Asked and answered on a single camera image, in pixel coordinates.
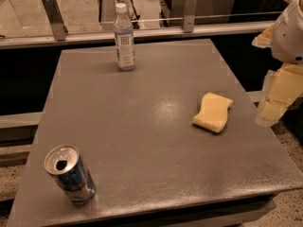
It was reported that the blue silver energy drink can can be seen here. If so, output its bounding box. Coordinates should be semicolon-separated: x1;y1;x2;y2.
45;145;96;204

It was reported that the metal railing bar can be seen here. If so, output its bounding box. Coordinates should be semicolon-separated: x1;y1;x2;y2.
0;20;277;50

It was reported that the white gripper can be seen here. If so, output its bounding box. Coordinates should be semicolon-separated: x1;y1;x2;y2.
252;0;303;128

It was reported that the right metal railing bracket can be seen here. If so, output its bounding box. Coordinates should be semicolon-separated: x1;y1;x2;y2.
183;0;198;33

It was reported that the left metal railing bracket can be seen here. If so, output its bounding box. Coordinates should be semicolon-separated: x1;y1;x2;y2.
42;0;68;41

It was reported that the metal railing bracket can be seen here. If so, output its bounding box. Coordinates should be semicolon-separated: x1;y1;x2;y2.
183;0;198;33
42;0;68;41

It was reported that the yellow sponge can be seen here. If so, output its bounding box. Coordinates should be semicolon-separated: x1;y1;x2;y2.
192;93;234;133

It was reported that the clear plastic water bottle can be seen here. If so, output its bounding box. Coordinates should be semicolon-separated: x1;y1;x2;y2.
113;3;135;71

